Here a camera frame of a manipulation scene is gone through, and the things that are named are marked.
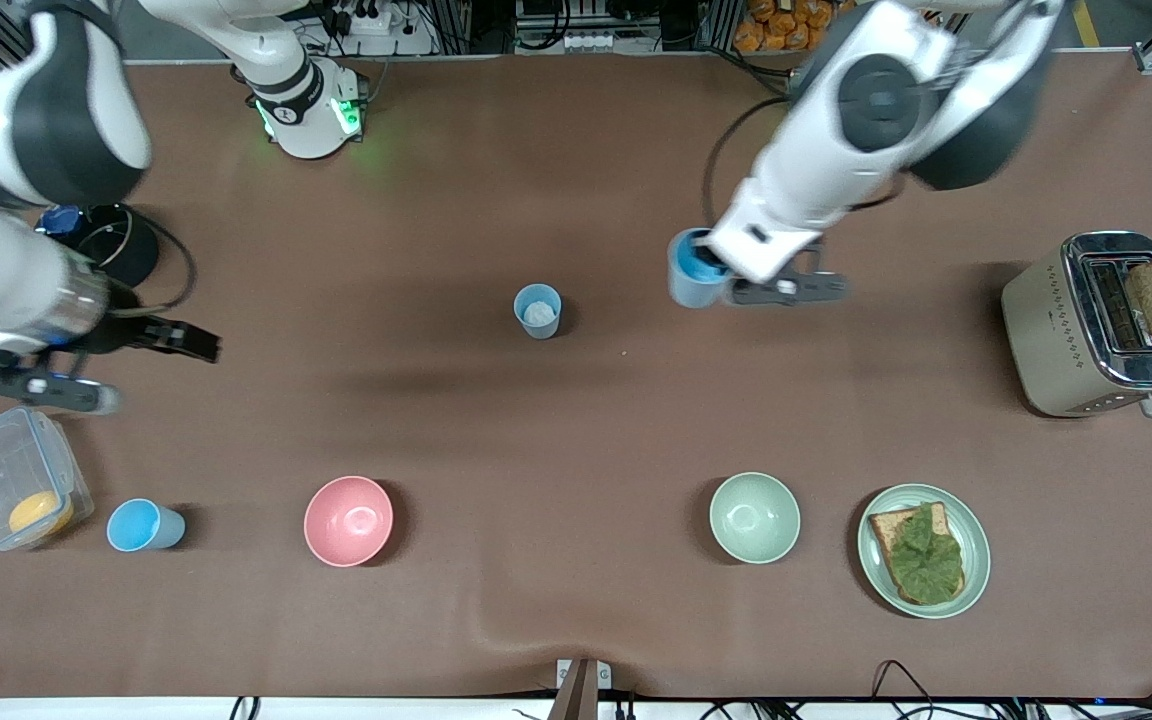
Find blue plastic cup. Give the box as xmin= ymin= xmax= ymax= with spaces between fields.
xmin=668 ymin=228 xmax=734 ymax=309

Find orange round food piece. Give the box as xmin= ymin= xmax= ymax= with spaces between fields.
xmin=8 ymin=490 xmax=75 ymax=536

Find plain blue paper cup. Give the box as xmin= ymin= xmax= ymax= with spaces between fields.
xmin=106 ymin=498 xmax=186 ymax=553

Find orange snack bags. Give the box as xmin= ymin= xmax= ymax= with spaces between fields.
xmin=733 ymin=0 xmax=857 ymax=54

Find pale green bowl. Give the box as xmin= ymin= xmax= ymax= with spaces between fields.
xmin=709 ymin=472 xmax=801 ymax=565

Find pink bowl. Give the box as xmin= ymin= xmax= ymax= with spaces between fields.
xmin=304 ymin=476 xmax=394 ymax=568

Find blue cup with white paper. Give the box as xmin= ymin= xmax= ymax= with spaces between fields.
xmin=514 ymin=284 xmax=563 ymax=340

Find cream and chrome toaster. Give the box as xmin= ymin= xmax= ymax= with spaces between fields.
xmin=1001 ymin=232 xmax=1152 ymax=419

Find brown toast slice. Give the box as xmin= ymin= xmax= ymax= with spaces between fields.
xmin=869 ymin=502 xmax=965 ymax=607

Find green lettuce leaf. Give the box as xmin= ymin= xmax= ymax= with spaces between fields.
xmin=886 ymin=503 xmax=965 ymax=605

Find pale green round plate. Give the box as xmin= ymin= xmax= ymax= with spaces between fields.
xmin=857 ymin=484 xmax=991 ymax=619

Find white power strip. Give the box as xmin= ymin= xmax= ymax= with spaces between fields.
xmin=328 ymin=0 xmax=439 ymax=57

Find black cable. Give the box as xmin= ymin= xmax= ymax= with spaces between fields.
xmin=101 ymin=215 xmax=199 ymax=317
xmin=701 ymin=95 xmax=792 ymax=233
xmin=870 ymin=659 xmax=942 ymax=720

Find grey metal camera bracket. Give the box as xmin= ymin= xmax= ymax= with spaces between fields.
xmin=549 ymin=658 xmax=613 ymax=720

